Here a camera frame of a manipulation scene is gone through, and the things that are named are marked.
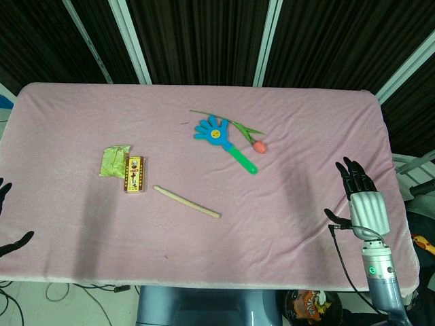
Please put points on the white metal rack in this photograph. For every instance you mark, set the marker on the white metal rack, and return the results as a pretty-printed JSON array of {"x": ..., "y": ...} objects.
[{"x": 413, "y": 168}]

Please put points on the artificial tulip flower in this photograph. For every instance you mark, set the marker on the artificial tulip flower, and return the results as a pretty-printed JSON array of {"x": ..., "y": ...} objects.
[{"x": 249, "y": 134}]

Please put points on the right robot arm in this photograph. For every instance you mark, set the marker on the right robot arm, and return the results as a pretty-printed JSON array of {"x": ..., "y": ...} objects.
[{"x": 382, "y": 271}]

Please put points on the wooden drumstick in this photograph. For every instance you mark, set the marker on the wooden drumstick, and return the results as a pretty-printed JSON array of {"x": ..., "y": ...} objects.
[{"x": 187, "y": 201}]

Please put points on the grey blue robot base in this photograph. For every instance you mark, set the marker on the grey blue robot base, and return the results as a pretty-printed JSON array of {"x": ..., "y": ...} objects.
[{"x": 207, "y": 307}]

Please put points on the red yellow carton box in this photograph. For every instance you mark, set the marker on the red yellow carton box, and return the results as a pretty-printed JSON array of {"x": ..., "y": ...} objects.
[{"x": 136, "y": 174}]

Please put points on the blue hand clapper toy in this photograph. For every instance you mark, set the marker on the blue hand clapper toy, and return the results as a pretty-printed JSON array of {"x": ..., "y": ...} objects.
[{"x": 221, "y": 136}]

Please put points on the orange snack bag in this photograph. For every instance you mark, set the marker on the orange snack bag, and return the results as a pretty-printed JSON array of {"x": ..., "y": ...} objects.
[{"x": 311, "y": 304}]

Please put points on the pink table cloth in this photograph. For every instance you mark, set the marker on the pink table cloth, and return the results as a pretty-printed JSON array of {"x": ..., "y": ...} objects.
[{"x": 210, "y": 183}]

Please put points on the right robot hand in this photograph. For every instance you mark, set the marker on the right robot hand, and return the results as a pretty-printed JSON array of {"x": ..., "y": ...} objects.
[{"x": 368, "y": 207}]

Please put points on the green foil packet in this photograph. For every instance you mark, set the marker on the green foil packet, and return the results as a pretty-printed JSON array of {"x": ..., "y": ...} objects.
[{"x": 113, "y": 161}]

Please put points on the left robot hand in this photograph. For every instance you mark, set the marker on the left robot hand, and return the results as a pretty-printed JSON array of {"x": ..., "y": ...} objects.
[{"x": 7, "y": 237}]

